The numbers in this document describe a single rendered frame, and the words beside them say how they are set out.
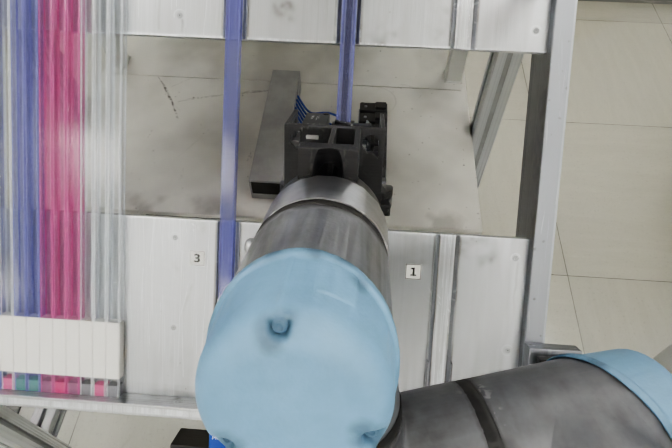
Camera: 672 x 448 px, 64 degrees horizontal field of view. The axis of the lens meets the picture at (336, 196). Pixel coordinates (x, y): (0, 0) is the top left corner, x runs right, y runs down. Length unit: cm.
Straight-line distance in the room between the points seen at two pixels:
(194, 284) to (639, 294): 131
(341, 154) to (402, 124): 65
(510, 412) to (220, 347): 15
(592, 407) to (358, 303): 15
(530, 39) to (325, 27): 20
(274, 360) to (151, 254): 41
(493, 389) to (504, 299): 28
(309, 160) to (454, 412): 16
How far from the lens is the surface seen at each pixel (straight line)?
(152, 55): 116
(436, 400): 29
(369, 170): 38
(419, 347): 57
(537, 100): 57
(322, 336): 18
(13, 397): 67
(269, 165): 84
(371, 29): 54
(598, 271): 166
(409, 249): 54
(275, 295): 19
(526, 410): 30
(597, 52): 235
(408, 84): 105
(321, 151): 32
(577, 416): 30
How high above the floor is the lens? 130
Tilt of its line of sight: 53 degrees down
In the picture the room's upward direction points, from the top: straight up
